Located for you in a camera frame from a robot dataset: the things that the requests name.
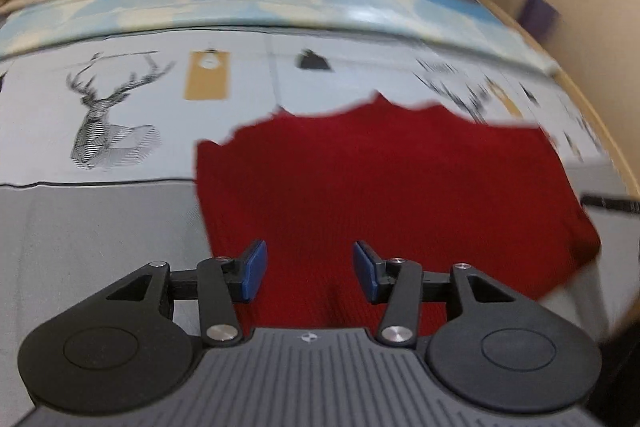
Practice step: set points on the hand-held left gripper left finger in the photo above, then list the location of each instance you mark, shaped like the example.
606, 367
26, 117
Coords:
254, 269

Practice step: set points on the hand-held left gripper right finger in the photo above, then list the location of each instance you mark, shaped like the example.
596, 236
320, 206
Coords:
365, 269

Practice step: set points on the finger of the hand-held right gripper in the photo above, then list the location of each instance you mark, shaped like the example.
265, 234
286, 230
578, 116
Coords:
612, 203

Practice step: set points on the dark red knitted sweater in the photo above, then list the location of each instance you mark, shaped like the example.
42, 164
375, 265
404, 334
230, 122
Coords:
375, 187

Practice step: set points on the grey printed bed sheet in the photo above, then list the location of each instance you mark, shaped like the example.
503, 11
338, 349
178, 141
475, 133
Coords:
125, 207

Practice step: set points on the purple box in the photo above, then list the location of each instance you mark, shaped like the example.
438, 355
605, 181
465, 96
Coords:
540, 17

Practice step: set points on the blue shell-print mat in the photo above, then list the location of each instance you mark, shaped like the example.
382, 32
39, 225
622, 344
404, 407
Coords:
300, 4

